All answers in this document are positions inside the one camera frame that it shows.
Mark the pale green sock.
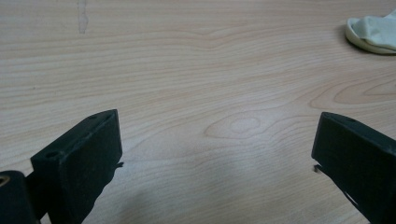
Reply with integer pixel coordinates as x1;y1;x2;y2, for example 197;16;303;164
344;8;396;56

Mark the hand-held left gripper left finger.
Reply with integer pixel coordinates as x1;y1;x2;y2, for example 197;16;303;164
30;108;125;224

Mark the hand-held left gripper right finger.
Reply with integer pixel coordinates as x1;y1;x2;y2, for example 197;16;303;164
310;111;396;224

